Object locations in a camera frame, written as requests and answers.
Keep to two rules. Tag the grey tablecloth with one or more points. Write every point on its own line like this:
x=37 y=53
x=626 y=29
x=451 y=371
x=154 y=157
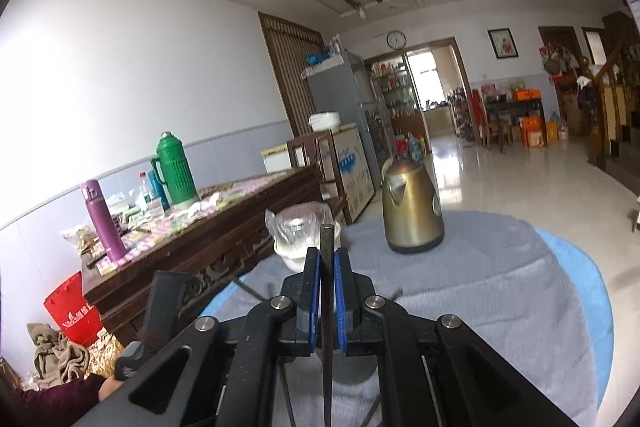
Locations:
x=500 y=297

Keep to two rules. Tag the grey refrigerator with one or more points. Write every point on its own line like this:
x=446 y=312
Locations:
x=335 y=97

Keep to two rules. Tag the clear plastic bag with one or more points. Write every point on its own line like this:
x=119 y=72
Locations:
x=295 y=227

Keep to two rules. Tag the red paper bag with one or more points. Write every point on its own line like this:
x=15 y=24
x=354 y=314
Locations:
x=75 y=312

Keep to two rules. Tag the grey-brown crumpled cloth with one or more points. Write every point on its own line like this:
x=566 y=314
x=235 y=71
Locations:
x=55 y=357

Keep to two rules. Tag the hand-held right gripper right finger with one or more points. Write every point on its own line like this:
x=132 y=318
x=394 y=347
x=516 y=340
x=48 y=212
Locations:
x=341 y=302

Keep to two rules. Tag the tall orange box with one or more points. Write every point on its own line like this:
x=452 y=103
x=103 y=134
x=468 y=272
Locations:
x=533 y=132

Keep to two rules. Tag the person's left hand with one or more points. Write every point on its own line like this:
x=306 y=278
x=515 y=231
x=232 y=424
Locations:
x=110 y=389

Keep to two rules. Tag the person's left forearm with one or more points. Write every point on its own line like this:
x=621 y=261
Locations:
x=50 y=407

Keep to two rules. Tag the blue bottle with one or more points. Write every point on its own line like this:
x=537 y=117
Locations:
x=161 y=194

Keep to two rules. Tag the white step stool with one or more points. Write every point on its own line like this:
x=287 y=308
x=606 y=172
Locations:
x=635 y=212

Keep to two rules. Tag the colourful patterned mat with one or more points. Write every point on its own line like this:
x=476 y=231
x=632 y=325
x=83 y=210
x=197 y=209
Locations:
x=200 y=212

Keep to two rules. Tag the bronze electric kettle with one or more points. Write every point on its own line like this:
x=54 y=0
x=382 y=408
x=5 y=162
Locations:
x=410 y=212

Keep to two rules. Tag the dark wooden door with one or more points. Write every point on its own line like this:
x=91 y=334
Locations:
x=557 y=39

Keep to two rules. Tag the brown slatted wooden door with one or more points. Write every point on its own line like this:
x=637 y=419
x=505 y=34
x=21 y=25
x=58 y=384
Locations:
x=290 y=82

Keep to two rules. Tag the carved dark wooden sideboard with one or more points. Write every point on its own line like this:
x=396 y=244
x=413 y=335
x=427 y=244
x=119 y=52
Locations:
x=200 y=252

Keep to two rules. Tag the clear plastic water bottle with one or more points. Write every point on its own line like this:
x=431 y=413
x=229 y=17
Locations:
x=145 y=197

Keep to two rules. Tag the green thermos flask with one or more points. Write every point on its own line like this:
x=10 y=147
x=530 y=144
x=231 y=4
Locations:
x=175 y=172

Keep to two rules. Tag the white rice cooker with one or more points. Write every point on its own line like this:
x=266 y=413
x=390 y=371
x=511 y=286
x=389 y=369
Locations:
x=325 y=121

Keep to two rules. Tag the purple thermos bottle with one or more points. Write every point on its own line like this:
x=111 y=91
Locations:
x=102 y=222

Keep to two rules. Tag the white bowl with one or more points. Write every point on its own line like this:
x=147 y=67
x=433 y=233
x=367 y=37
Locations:
x=290 y=257

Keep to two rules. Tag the light blue tablecloth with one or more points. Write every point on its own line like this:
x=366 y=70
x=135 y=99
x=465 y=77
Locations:
x=585 y=287

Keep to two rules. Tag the clear water jug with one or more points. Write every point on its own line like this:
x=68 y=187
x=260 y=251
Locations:
x=559 y=127

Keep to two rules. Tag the flat orange box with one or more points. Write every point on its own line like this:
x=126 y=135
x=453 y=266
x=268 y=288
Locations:
x=526 y=95

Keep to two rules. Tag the wooden stair railing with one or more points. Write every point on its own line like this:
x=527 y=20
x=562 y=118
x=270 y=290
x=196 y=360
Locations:
x=610 y=107

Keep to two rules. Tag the gold patterned cushion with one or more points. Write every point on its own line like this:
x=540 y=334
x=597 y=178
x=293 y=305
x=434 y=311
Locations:
x=102 y=357

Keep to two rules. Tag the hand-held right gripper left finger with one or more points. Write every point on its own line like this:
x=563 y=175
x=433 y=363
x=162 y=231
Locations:
x=314 y=302

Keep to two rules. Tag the framed wall picture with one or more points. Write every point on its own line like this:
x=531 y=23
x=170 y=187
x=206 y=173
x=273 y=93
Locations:
x=500 y=43

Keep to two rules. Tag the round wall clock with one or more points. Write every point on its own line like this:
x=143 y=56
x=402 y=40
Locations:
x=396 y=39

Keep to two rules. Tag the glass display shelf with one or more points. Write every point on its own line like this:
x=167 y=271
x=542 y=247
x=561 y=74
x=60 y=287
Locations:
x=397 y=87

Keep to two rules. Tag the white chest freezer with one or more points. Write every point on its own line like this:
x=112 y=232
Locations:
x=350 y=172

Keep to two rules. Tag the dark wooden side table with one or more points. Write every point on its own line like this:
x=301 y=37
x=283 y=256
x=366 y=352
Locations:
x=515 y=106

